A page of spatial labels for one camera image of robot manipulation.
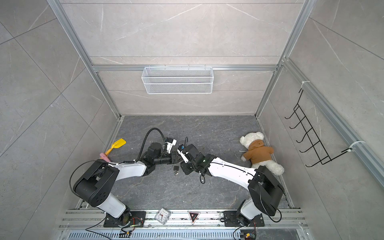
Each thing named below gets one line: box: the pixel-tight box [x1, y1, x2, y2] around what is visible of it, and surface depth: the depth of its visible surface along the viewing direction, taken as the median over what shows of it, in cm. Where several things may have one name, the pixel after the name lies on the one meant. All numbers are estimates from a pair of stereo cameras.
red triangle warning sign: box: [187, 210, 201, 225], surface depth 76 cm
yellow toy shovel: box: [105, 138, 127, 156], surface depth 104 cm
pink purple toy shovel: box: [99, 152, 111, 163], surface depth 95 cm
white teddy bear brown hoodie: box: [239, 131, 285, 176], surface depth 94 cm
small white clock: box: [154, 207, 172, 225], surface depth 75 cm
